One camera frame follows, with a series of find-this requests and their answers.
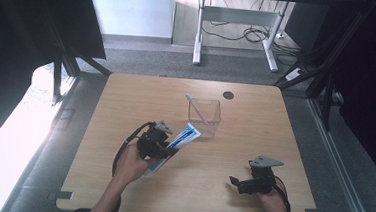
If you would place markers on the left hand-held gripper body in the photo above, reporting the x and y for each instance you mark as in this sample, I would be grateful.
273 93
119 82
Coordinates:
151 142

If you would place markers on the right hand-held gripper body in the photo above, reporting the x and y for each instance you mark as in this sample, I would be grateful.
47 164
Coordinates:
264 178

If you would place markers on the person's right hand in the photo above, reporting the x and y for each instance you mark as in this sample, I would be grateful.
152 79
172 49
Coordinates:
274 202

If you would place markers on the person's left hand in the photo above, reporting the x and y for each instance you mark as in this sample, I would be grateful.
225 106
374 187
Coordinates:
133 167

